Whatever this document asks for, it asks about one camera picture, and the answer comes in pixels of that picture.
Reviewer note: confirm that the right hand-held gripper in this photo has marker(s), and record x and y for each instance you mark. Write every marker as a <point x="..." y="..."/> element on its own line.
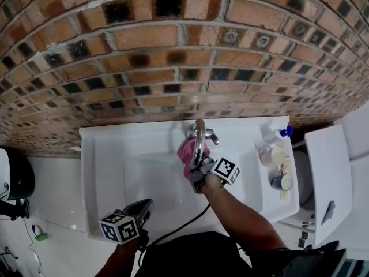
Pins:
<point x="226" y="172"/>

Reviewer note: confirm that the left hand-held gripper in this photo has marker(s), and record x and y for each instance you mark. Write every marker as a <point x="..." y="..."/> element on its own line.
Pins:
<point x="118" y="229"/>

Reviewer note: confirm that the chrome faucet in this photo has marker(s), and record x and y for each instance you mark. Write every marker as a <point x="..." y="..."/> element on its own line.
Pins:
<point x="199" y="143"/>

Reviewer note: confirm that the pink cloth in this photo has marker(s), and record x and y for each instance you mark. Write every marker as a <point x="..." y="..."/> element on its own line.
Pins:
<point x="184" y="151"/>

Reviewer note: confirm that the person's left forearm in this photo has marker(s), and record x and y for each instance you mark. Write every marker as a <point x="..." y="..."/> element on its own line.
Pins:
<point x="118" y="261"/>

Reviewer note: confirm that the person's right forearm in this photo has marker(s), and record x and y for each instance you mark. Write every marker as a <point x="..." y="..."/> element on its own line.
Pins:
<point x="236" y="212"/>

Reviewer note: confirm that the white ceramic sink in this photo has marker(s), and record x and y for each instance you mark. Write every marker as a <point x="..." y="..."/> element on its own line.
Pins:
<point x="109" y="154"/>

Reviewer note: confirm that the person's black clothing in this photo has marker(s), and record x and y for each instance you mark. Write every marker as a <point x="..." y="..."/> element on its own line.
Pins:
<point x="187" y="255"/>

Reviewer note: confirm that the white bottle with blue cap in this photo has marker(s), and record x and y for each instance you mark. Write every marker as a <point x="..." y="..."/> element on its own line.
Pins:
<point x="272" y="136"/>

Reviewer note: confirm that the pale yellow soap bar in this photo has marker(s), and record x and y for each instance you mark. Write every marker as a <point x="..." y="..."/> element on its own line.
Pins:
<point x="284" y="196"/>
<point x="287" y="165"/>

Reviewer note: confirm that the small green object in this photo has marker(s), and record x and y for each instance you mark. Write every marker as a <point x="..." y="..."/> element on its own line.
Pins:
<point x="41" y="237"/>

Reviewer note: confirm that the black and white bin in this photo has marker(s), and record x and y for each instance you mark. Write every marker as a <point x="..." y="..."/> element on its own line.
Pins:
<point x="21" y="175"/>

